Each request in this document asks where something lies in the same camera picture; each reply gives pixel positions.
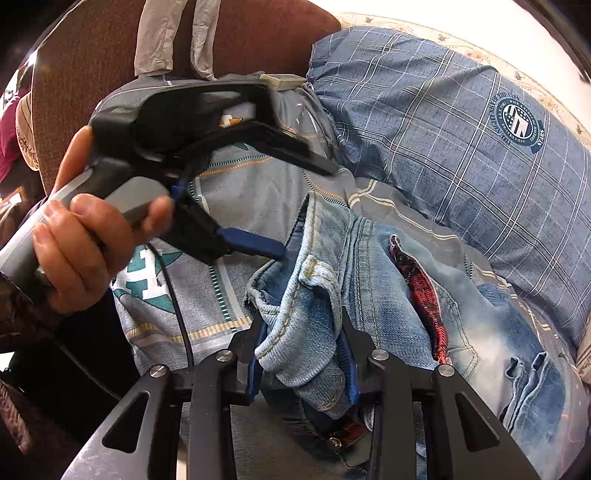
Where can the grey printed bed sheet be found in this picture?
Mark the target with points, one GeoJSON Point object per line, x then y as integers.
{"type": "Point", "coordinates": [249, 194]}

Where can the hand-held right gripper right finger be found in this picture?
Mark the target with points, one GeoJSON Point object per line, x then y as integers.
{"type": "Point", "coordinates": [353, 369]}

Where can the blue plaid pillow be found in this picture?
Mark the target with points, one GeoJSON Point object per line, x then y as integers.
{"type": "Point", "coordinates": [438, 138]}

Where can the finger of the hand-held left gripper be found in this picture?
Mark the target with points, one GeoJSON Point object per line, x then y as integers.
{"type": "Point", "coordinates": [300, 147]}
{"type": "Point", "coordinates": [249, 242]}

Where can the small beige box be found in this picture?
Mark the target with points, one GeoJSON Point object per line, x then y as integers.
{"type": "Point", "coordinates": [281, 82]}

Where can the person's left forearm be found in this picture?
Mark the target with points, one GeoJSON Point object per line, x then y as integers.
{"type": "Point", "coordinates": [23, 314]}

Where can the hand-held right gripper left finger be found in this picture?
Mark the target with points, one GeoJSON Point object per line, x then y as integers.
{"type": "Point", "coordinates": [254, 369]}

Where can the blue denim pants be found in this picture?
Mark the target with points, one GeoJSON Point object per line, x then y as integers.
{"type": "Point", "coordinates": [314, 295]}

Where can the brown headboard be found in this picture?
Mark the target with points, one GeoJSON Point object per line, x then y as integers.
{"type": "Point", "coordinates": [101, 55]}

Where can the person's left hand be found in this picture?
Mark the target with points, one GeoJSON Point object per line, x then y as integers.
{"type": "Point", "coordinates": [78, 244]}

